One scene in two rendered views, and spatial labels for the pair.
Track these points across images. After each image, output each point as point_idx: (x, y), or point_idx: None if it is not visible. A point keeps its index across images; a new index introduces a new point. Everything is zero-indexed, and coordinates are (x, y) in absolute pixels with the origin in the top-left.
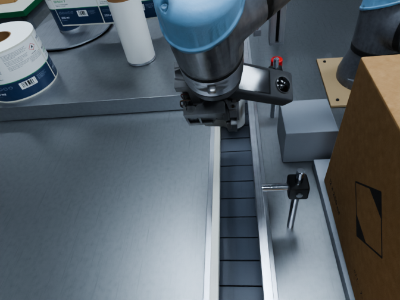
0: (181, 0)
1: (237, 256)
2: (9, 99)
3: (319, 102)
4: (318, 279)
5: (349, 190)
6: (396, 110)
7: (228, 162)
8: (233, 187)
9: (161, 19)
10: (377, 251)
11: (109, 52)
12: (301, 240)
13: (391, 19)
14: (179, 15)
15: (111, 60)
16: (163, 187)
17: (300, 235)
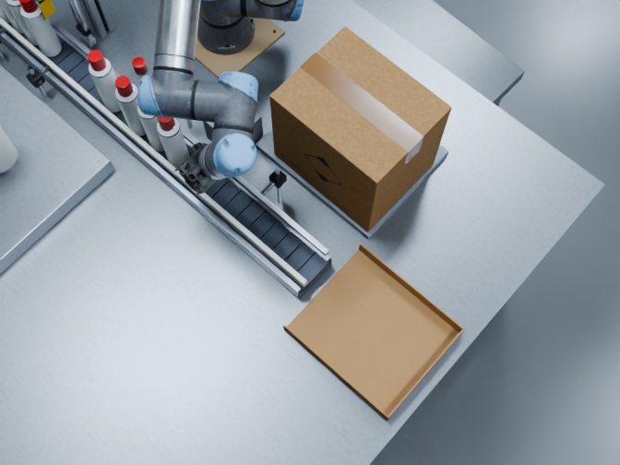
0: (243, 165)
1: (275, 243)
2: None
3: None
4: (318, 217)
5: (303, 159)
6: (308, 124)
7: (210, 194)
8: (232, 208)
9: (232, 173)
10: (338, 183)
11: None
12: (292, 204)
13: (232, 2)
14: (244, 170)
15: None
16: (175, 250)
17: (290, 201)
